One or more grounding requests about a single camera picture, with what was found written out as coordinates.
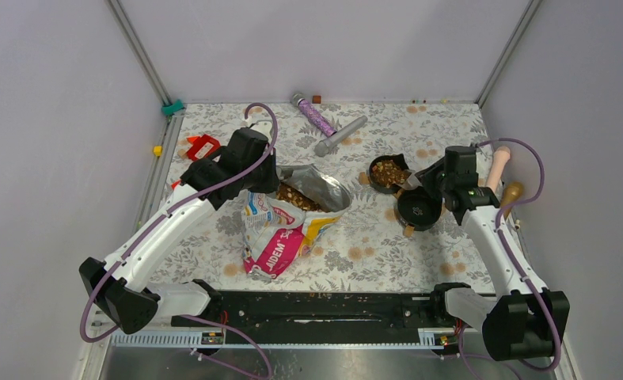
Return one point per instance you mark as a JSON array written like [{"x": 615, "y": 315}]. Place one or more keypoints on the pink microphone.
[{"x": 500, "y": 158}]

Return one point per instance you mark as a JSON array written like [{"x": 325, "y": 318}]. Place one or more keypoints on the grey microphone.
[{"x": 325, "y": 146}]

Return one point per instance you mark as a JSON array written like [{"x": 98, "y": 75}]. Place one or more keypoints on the black bowl paw print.
[{"x": 416, "y": 209}]

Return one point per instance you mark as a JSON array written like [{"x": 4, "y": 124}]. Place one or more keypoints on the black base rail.
[{"x": 306, "y": 319}]

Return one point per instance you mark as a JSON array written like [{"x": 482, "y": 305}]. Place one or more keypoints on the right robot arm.
[{"x": 526, "y": 320}]

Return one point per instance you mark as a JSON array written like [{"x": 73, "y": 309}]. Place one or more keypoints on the gold microphone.
[{"x": 511, "y": 193}]

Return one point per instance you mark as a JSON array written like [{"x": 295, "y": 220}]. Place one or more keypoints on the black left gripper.
[{"x": 273, "y": 180}]

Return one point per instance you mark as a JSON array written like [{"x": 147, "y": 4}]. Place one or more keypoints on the wooden bowl stand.
[{"x": 408, "y": 229}]

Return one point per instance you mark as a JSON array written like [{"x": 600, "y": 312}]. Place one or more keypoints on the clear plastic scoop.
[{"x": 410, "y": 182}]

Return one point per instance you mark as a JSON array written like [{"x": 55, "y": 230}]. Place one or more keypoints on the teal clip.
[{"x": 169, "y": 110}]

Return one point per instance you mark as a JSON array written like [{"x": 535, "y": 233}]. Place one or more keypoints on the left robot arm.
[{"x": 120, "y": 284}]

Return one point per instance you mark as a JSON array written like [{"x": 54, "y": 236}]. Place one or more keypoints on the black bowl fishbone print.
[{"x": 387, "y": 173}]

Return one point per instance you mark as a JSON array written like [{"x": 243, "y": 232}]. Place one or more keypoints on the pet food bag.
[{"x": 284, "y": 225}]

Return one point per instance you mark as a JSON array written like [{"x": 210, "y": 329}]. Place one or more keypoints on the purple glitter microphone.
[{"x": 312, "y": 114}]

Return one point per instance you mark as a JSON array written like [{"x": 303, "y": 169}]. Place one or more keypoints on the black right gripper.
[{"x": 427, "y": 175}]

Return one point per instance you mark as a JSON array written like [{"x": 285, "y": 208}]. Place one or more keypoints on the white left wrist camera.
[{"x": 264, "y": 127}]

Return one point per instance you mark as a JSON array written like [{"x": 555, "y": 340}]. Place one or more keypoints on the red toy block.
[{"x": 202, "y": 147}]

